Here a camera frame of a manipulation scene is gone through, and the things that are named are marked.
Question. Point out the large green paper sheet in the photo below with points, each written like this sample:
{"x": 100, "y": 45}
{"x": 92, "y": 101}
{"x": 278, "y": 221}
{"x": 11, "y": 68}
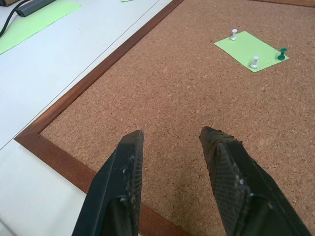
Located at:
{"x": 37, "y": 22}

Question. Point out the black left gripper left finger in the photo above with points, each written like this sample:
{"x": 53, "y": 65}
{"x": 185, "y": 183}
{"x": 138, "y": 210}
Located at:
{"x": 105, "y": 186}

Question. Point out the brown wooden object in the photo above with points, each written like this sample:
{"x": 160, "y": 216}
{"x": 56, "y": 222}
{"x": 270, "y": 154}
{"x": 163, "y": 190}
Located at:
{"x": 7, "y": 2}

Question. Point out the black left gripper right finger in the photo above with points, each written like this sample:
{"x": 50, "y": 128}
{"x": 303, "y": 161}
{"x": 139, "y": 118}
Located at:
{"x": 246, "y": 186}

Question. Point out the small green paper note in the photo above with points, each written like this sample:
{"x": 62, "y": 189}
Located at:
{"x": 251, "y": 50}

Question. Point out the white push pin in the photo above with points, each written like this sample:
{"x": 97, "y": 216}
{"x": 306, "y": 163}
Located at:
{"x": 254, "y": 62}
{"x": 233, "y": 34}

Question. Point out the green push pin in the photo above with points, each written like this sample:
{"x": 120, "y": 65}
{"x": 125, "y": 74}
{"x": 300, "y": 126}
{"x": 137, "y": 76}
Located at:
{"x": 282, "y": 54}

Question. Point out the grey power adapter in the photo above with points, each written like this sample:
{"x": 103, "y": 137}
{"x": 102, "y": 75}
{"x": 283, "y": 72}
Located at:
{"x": 32, "y": 7}

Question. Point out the cork board with wooden frame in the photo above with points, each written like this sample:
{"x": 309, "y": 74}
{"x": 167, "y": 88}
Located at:
{"x": 187, "y": 98}

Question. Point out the green paper scrap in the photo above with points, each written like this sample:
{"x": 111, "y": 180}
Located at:
{"x": 126, "y": 0}

